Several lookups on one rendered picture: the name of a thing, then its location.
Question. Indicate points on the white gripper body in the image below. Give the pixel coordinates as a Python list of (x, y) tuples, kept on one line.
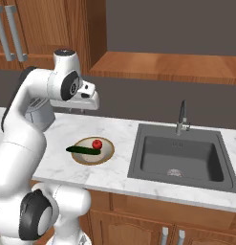
[(75, 102)]

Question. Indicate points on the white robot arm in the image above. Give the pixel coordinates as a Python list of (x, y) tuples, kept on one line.
[(24, 150)]

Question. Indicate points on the red apple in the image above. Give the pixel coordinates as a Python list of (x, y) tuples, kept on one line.
[(97, 144)]

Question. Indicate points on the dark green cucumber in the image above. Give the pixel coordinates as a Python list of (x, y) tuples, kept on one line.
[(82, 150)]

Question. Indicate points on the tan rimmed bowl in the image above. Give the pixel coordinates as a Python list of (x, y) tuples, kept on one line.
[(90, 159)]

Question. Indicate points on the dark grey sink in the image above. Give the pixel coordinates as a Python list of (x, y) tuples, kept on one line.
[(180, 156)]

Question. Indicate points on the grey metal tap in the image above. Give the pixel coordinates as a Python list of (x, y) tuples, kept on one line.
[(182, 116)]

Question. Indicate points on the wooden base cupboard door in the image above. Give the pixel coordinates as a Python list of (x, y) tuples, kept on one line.
[(129, 231), (211, 239)]

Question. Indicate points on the wooden drawer front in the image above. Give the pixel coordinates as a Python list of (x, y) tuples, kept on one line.
[(173, 213)]

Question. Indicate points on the wooden wall shelf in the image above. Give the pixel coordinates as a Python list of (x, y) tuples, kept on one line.
[(167, 68)]

